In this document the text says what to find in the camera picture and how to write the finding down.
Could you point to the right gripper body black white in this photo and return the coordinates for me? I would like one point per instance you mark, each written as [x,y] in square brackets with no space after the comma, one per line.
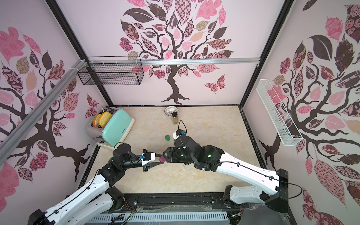
[170,153]

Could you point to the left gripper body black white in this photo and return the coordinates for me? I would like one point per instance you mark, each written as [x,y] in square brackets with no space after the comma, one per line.
[144,150]

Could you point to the magenta paint jar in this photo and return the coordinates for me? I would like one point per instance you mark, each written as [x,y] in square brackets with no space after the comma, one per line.
[162,159]

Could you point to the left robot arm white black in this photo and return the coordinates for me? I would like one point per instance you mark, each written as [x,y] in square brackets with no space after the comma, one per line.
[68,213]

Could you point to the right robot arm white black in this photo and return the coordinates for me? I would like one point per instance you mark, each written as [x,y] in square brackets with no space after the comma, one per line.
[266,186]

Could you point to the spice jar with black cap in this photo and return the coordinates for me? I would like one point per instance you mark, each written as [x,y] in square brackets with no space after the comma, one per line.
[175,118]

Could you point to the mint green toaster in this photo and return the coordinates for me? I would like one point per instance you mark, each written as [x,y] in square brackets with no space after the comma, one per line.
[118,127]

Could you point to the black white patterned bowl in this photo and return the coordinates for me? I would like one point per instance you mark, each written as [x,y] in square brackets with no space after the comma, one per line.
[170,110]

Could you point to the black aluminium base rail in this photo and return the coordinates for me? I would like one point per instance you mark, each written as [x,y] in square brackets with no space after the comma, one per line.
[180,201]

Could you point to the white slotted cable duct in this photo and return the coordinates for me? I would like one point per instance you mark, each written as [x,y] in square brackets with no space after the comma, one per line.
[157,218]

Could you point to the black wire wall basket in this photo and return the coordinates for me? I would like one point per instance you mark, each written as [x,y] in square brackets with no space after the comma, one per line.
[112,72]

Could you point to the white wire wall shelf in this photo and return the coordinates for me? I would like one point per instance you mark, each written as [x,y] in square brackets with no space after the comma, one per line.
[282,120]

